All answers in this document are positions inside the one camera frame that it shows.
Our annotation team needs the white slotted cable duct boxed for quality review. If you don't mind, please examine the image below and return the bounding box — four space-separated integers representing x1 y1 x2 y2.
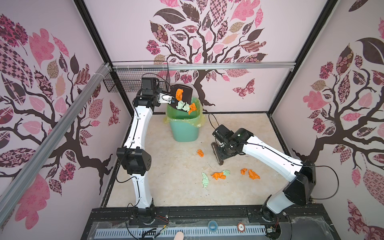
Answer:
94 225 268 240

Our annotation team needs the aluminium frame bar back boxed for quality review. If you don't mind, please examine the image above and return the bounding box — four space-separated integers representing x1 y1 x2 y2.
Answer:
113 62 296 71

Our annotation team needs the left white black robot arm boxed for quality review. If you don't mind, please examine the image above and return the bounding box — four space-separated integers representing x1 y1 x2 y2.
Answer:
117 77 161 224

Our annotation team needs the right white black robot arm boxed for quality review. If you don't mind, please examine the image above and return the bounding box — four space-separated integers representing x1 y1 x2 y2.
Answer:
211 125 316 222

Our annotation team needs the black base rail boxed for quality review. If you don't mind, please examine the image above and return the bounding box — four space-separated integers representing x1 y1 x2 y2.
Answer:
81 204 340 240

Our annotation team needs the dark brown hand brush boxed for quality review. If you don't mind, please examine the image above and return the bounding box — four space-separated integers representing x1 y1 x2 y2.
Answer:
211 143 225 166

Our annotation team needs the small orange scrap front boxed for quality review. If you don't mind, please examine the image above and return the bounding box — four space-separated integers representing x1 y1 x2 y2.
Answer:
241 168 248 175

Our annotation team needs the long orange paper scrap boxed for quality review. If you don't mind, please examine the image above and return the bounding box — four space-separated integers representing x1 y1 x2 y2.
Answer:
197 150 204 157

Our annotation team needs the red white tape roll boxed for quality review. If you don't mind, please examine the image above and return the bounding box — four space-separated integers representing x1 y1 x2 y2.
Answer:
237 223 246 233

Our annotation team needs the blue tape roll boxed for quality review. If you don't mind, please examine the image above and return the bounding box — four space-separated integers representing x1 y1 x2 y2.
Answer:
208 220 218 233

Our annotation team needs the light green bin liner bag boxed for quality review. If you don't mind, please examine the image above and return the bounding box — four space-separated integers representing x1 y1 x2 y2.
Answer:
164 97 206 128

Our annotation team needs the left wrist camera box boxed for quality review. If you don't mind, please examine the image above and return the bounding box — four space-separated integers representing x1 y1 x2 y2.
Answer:
158 93 176 104

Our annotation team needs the dark brown plastic dustpan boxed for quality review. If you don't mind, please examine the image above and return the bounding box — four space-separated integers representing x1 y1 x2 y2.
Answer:
171 84 193 104

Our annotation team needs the green plastic trash bin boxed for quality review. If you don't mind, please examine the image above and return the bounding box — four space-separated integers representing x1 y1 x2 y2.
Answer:
169 123 199 142

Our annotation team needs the small green paper scrap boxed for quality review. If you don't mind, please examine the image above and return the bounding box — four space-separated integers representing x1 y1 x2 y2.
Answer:
223 170 231 176

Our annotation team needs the aluminium frame bar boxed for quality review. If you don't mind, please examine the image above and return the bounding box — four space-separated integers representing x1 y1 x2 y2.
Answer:
113 62 296 71
1 63 111 224

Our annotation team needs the black wire mesh basket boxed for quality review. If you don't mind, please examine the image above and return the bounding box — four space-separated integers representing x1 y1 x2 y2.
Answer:
104 60 171 93

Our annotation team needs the aluminium frame bar left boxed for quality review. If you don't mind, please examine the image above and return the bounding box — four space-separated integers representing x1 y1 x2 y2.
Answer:
1 63 111 224

